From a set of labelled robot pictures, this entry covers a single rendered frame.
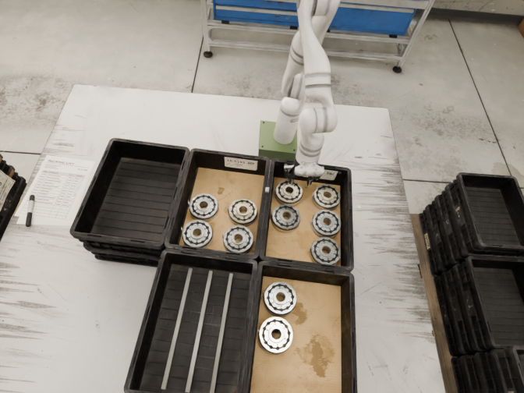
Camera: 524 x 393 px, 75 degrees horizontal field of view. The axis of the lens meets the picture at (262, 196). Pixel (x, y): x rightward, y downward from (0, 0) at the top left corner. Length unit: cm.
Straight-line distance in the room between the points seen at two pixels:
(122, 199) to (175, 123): 52
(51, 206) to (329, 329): 115
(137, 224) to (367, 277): 87
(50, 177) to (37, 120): 136
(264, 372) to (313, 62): 87
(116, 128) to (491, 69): 325
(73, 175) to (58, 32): 226
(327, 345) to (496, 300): 107
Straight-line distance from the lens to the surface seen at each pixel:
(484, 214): 205
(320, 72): 96
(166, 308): 116
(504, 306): 202
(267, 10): 294
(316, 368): 114
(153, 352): 115
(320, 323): 116
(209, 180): 133
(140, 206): 132
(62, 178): 165
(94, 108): 187
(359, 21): 306
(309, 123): 95
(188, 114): 174
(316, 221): 124
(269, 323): 110
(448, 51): 387
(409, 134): 290
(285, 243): 121
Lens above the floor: 194
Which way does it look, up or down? 59 degrees down
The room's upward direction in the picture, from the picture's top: 7 degrees clockwise
